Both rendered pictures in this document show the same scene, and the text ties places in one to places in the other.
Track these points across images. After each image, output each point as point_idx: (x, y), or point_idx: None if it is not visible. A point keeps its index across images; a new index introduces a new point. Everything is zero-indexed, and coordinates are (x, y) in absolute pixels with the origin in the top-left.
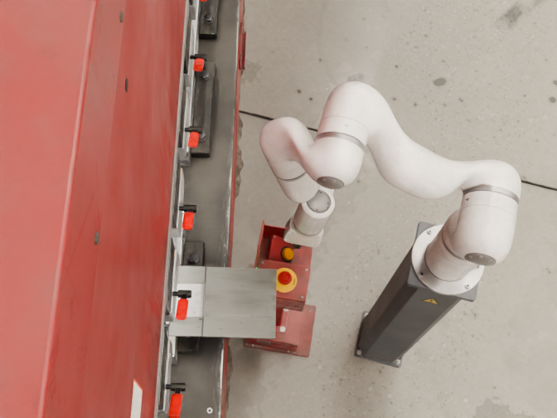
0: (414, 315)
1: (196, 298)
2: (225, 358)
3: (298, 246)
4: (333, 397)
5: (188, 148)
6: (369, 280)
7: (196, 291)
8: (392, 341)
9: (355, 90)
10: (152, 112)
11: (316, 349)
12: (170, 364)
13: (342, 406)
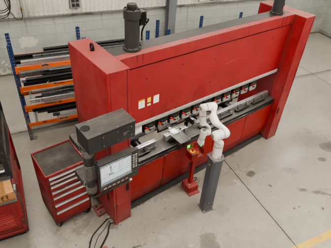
0: (207, 173)
1: (176, 133)
2: (173, 157)
3: (199, 146)
4: (185, 205)
5: (197, 123)
6: (215, 198)
7: (177, 132)
8: (203, 192)
9: (214, 102)
10: (186, 80)
11: (191, 197)
12: (164, 124)
13: (185, 207)
